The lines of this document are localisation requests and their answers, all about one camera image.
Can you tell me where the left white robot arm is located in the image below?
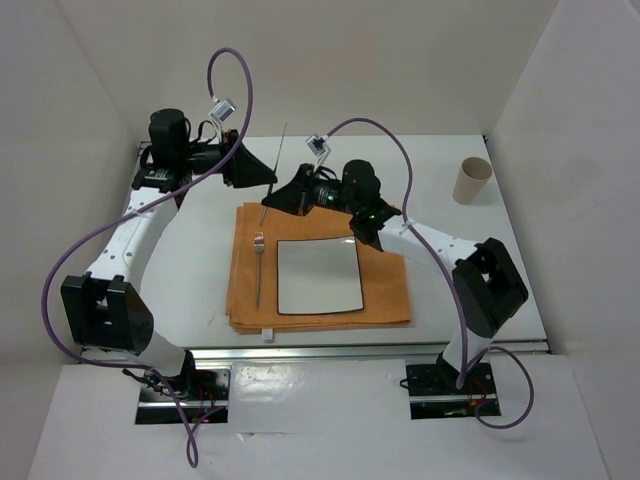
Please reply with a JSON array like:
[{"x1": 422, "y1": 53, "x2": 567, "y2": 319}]
[{"x1": 61, "y1": 108, "x2": 277, "y2": 399}]

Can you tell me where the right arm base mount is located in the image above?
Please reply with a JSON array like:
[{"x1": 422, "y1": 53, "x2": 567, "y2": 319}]
[{"x1": 399, "y1": 362, "x2": 501, "y2": 420}]

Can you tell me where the purple cable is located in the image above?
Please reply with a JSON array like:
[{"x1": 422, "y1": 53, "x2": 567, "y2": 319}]
[
  {"x1": 41, "y1": 47, "x2": 255, "y2": 469},
  {"x1": 322, "y1": 117, "x2": 535, "y2": 431}
]

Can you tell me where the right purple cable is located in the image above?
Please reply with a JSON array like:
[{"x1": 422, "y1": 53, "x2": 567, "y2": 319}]
[{"x1": 322, "y1": 117, "x2": 535, "y2": 431}]

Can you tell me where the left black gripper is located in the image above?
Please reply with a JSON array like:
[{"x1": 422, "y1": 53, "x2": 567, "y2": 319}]
[{"x1": 179, "y1": 129, "x2": 277, "y2": 189}]

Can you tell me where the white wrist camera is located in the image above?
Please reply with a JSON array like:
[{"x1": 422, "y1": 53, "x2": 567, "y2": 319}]
[
  {"x1": 306, "y1": 134, "x2": 331, "y2": 171},
  {"x1": 208, "y1": 96, "x2": 236, "y2": 124}
]

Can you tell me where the aluminium rail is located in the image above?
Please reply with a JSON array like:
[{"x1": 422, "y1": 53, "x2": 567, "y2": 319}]
[{"x1": 79, "y1": 139, "x2": 549, "y2": 365}]

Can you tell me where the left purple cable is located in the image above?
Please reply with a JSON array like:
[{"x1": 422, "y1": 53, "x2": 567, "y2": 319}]
[{"x1": 41, "y1": 47, "x2": 255, "y2": 469}]

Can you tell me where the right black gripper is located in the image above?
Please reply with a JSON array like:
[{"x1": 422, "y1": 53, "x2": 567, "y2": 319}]
[{"x1": 262, "y1": 163, "x2": 359, "y2": 217}]

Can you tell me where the white square plate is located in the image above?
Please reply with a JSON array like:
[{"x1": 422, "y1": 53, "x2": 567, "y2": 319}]
[{"x1": 277, "y1": 236, "x2": 364, "y2": 315}]

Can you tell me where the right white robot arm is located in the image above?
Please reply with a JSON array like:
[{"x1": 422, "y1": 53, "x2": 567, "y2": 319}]
[{"x1": 261, "y1": 160, "x2": 529, "y2": 392}]

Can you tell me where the orange cloth placemat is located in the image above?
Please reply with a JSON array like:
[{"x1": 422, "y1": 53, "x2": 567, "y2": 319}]
[{"x1": 225, "y1": 202, "x2": 411, "y2": 333}]

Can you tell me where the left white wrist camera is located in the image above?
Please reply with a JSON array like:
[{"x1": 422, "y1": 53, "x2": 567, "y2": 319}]
[{"x1": 208, "y1": 96, "x2": 236, "y2": 124}]

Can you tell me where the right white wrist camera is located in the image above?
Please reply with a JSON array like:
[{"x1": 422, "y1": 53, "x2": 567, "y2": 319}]
[{"x1": 306, "y1": 134, "x2": 331, "y2": 171}]

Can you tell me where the beige paper cup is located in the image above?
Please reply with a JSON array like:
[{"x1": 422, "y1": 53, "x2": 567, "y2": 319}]
[{"x1": 452, "y1": 157, "x2": 493, "y2": 205}]

